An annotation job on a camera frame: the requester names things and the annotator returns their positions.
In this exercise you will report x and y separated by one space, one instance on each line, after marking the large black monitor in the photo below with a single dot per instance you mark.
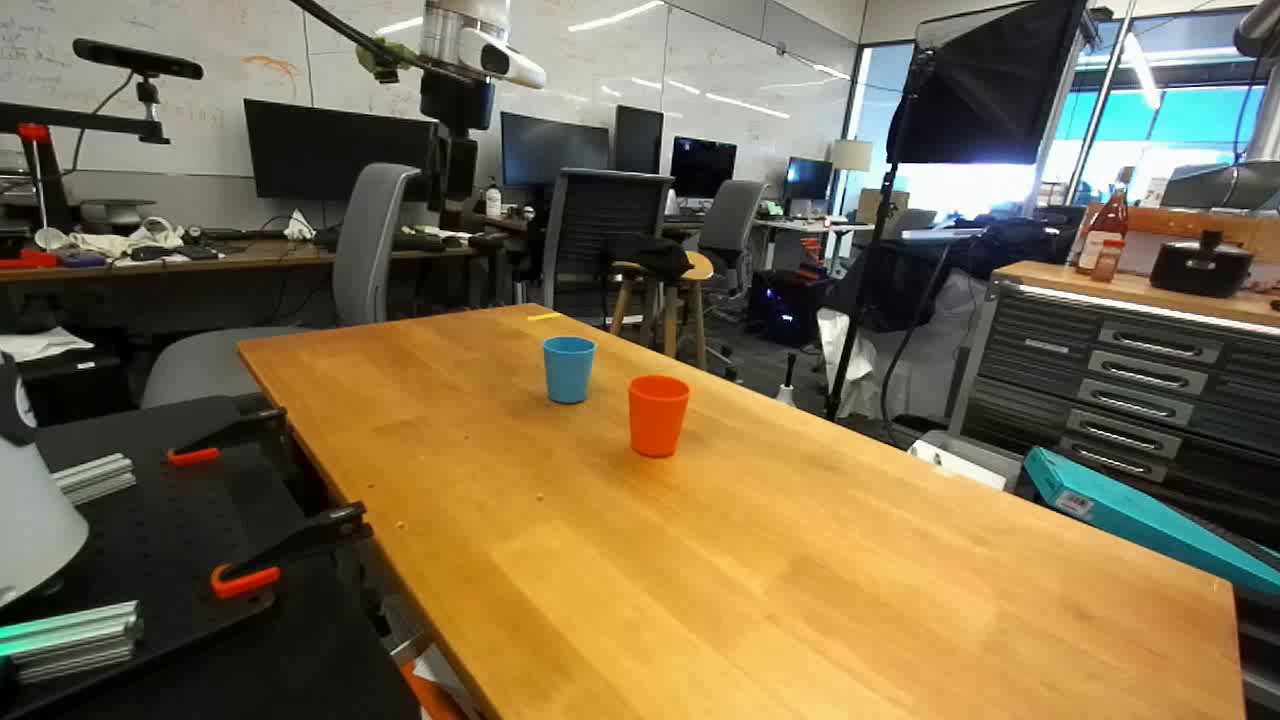
321 149

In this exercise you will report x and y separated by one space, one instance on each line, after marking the black mesh office chair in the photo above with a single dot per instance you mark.
601 227

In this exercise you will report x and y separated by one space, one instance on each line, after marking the black upright monitor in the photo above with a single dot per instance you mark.
638 139

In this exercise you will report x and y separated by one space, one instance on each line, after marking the black widescreen monitor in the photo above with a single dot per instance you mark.
555 149

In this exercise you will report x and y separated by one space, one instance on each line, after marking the gray swivel chair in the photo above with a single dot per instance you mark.
731 222

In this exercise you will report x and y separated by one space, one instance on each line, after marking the orange plastic cup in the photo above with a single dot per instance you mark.
658 419

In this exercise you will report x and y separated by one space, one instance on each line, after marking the wooden stool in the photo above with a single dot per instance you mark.
693 286

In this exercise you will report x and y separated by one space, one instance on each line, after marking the brown wooden desk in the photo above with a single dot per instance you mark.
200 263

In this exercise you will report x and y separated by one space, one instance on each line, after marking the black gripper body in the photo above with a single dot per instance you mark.
456 102

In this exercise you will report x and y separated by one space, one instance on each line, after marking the gray office chair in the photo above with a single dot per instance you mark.
365 254

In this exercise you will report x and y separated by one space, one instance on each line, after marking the black camera on stand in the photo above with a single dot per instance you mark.
132 58

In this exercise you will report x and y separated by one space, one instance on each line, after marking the black light stand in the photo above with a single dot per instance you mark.
863 286

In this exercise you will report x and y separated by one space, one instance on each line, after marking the short aluminium extrusion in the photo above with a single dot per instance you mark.
98 476

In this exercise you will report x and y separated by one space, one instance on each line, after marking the blue plastic cup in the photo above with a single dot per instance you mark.
568 370

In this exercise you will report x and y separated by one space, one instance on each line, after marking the red bottle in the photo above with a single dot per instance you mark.
1107 243

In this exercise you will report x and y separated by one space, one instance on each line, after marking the small lit monitor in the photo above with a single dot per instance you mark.
700 164

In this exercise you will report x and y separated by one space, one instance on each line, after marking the gray drawer cabinet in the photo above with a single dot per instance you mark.
1135 375

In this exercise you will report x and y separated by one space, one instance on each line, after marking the teal plastic case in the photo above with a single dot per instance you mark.
1144 516

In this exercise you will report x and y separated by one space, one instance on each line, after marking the long aluminium extrusion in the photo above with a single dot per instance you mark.
66 639

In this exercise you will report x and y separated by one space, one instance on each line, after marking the white table lamp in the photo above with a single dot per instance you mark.
850 155

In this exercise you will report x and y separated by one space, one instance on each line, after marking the small blue-screen monitor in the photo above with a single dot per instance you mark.
805 176

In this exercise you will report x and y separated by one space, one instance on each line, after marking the black base board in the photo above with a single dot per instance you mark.
173 563

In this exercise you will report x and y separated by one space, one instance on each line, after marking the white box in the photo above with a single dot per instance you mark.
962 457

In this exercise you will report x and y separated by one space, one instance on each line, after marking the black softbox light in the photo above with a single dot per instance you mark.
987 87

